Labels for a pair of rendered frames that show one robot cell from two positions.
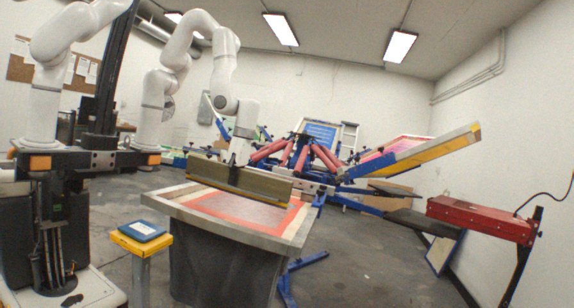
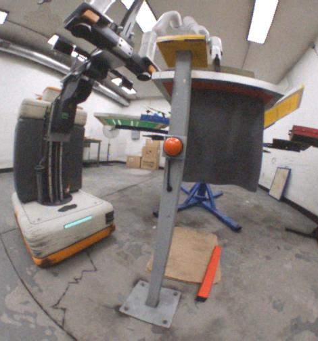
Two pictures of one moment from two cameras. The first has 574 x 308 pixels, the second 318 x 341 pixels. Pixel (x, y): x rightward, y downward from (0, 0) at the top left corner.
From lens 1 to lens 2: 0.80 m
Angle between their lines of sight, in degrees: 7
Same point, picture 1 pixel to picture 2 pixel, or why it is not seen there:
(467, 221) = (312, 132)
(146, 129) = (147, 52)
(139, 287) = (184, 92)
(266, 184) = (239, 72)
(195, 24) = (173, 15)
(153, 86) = (151, 35)
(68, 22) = not seen: outside the picture
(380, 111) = not seen: hidden behind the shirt
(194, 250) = (197, 117)
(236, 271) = (237, 128)
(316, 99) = not seen: hidden behind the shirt
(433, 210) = (296, 129)
